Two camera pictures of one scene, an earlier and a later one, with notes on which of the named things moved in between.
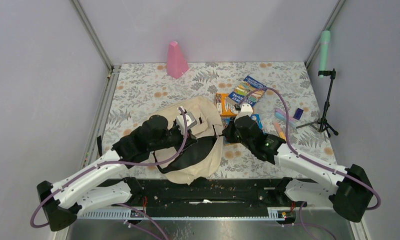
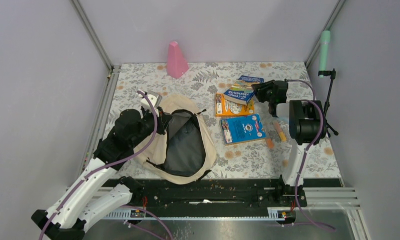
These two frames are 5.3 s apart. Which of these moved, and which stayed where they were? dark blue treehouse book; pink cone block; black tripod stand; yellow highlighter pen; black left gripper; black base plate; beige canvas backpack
Moved: dark blue treehouse book; black left gripper; beige canvas backpack
Stayed: black base plate; yellow highlighter pen; black tripod stand; pink cone block
